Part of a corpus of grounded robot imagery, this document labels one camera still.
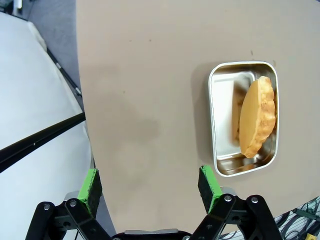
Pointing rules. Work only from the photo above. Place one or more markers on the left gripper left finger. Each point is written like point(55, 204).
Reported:
point(82, 215)

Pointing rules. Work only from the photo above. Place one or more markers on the white side panel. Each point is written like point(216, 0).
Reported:
point(37, 82)

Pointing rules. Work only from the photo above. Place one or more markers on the rectangular steel container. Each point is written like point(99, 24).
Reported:
point(222, 120)

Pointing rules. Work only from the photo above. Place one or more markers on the golden croissant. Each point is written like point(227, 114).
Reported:
point(257, 115)

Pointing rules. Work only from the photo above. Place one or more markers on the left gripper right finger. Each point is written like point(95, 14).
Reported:
point(225, 217)

